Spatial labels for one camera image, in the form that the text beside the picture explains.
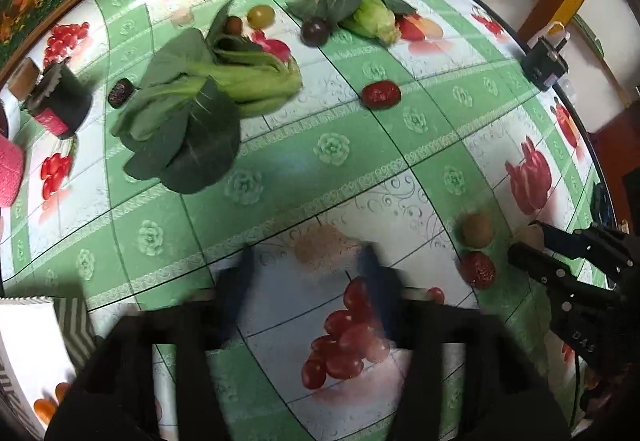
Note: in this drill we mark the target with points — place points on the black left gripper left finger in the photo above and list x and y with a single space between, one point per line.
113 396

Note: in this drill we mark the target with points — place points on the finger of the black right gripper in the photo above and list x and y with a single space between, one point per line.
572 245
544 269

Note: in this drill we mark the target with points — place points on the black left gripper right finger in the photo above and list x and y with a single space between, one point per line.
503 395

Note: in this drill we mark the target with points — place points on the beige cake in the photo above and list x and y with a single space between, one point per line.
324 249
531 235

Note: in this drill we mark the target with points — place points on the beige cake top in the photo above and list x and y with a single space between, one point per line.
324 249

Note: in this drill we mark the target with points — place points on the red jujube beside kiwi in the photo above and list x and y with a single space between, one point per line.
477 269

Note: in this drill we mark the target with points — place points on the brown kiwi fruit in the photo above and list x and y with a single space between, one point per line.
477 230

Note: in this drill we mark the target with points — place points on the striped white box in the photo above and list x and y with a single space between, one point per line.
45 341

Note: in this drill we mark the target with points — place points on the small black box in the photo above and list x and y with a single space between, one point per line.
544 64

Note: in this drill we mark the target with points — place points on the red jujube on green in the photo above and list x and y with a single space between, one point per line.
381 95

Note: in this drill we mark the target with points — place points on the pink knitted jar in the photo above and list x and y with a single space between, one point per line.
11 171

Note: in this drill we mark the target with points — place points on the large bok choy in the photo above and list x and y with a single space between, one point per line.
182 126

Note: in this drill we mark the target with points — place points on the dark plum left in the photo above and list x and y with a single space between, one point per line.
120 93

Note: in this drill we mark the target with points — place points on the dark plum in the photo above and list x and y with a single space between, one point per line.
120 93
315 32

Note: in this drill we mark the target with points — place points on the black jar with cork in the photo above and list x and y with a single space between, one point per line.
54 97

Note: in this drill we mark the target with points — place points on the green fruit tablecloth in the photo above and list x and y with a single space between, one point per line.
402 177

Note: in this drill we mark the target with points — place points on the dark plum right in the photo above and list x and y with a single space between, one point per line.
315 32

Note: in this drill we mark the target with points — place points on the small bok choy with corn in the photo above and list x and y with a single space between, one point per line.
376 20

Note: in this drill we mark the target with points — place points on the small brown fruit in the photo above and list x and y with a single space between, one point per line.
233 26

